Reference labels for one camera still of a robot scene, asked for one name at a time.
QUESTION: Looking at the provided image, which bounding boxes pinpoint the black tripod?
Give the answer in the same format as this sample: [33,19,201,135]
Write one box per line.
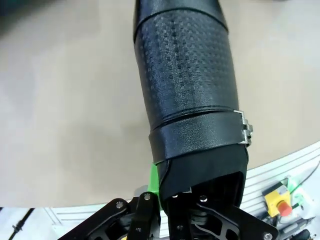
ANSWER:
[9,206,35,237]

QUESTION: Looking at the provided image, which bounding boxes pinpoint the white aluminium table frame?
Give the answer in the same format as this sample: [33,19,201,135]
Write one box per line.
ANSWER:
[44,141,320,240]

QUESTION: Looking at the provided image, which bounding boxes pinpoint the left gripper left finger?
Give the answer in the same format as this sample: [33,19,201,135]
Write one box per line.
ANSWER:
[84,161,162,240]

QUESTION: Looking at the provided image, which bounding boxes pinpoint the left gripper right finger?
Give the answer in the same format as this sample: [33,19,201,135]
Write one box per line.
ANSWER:
[167,191,280,240]

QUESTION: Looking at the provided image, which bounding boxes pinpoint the black round-toe strap loafer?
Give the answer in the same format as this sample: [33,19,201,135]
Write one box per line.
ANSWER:
[131,0,254,219]

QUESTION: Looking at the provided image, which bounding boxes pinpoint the yellow emergency stop box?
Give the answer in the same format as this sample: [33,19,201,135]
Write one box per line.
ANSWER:
[261,184,293,219]

